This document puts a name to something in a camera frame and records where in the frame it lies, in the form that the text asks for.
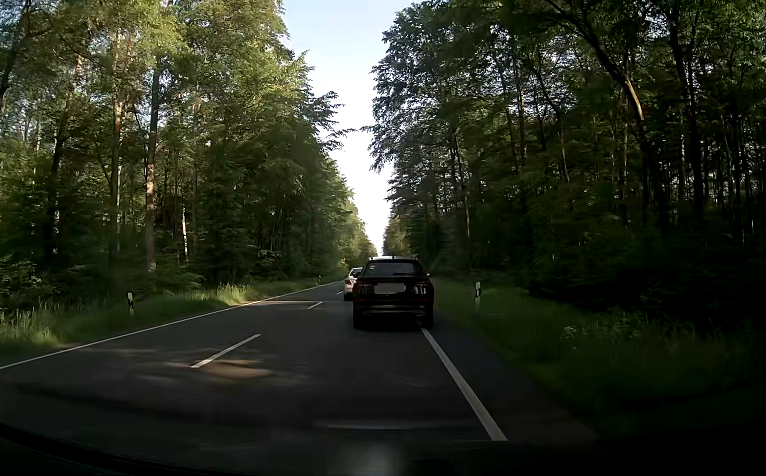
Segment black car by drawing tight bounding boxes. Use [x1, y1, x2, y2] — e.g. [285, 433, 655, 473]
[352, 256, 435, 330]

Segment grey asphalt road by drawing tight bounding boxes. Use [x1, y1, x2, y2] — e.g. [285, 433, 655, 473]
[0, 280, 595, 472]

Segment road markings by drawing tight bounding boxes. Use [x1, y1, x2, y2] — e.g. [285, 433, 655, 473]
[0, 282, 508, 442]

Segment wood of tall trees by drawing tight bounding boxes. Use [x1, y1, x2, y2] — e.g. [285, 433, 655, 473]
[368, 0, 766, 331]
[0, 0, 377, 325]

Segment car's own bonnet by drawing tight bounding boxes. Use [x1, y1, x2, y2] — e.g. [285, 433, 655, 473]
[0, 406, 766, 476]

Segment grass verge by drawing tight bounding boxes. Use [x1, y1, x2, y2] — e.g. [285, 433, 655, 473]
[431, 276, 766, 437]
[0, 277, 338, 376]

